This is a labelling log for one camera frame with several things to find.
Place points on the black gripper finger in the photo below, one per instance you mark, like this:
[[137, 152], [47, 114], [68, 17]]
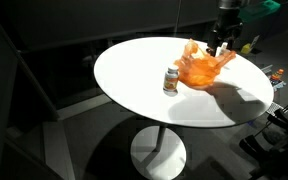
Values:
[[212, 46], [232, 43]]

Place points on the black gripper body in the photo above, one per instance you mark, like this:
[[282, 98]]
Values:
[[226, 29]]

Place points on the orange plastic bag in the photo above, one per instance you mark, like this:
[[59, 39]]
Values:
[[197, 71]]

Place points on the yellow plastic object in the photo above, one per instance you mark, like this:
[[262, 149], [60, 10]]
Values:
[[246, 49]]

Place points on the white paper card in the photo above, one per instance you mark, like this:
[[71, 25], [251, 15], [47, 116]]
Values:
[[254, 40]]

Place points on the thin grey pole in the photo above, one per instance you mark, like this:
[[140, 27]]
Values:
[[177, 18]]

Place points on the orange label vitamin bottle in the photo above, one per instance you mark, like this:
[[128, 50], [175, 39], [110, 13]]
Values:
[[170, 81]]

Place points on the orange bottle orange cap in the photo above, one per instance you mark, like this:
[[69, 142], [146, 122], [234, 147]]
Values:
[[276, 76]]

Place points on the blue printed packet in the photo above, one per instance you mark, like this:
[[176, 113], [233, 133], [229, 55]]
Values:
[[279, 85]]

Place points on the metal mesh plate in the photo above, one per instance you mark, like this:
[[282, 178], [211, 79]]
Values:
[[274, 107]]

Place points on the dark shelf unit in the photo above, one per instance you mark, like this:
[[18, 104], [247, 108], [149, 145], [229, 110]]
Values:
[[117, 23]]

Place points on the black equipment stand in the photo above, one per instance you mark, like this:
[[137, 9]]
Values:
[[277, 150]]

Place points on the white table pedestal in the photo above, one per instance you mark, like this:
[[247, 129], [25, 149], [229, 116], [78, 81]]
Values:
[[159, 156]]

